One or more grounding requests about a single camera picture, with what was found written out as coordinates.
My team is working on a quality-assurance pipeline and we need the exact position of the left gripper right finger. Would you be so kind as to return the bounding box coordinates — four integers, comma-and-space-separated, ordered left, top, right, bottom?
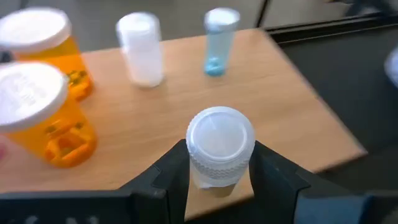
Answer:
250, 141, 312, 224

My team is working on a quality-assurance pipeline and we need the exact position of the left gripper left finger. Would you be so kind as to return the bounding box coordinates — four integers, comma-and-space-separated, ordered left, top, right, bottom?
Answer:
124, 139, 191, 224

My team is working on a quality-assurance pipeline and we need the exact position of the small white plastic bottle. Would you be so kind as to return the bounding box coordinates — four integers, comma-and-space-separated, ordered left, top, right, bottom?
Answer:
115, 11, 165, 88
185, 106, 256, 198

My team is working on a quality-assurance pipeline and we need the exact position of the orange pill bottle white cap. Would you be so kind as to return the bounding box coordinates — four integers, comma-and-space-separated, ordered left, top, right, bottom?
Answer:
0, 6, 94, 102
0, 61, 98, 169

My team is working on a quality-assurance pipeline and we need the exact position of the light blue vial white cap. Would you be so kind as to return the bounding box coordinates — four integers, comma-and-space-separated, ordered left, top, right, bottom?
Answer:
203, 7, 241, 78

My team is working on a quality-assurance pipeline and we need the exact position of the black table mat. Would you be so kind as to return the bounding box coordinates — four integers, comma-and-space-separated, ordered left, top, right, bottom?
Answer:
267, 23, 398, 224

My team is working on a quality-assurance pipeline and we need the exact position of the black table frame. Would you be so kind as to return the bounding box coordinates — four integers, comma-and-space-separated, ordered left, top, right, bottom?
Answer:
266, 12, 398, 44

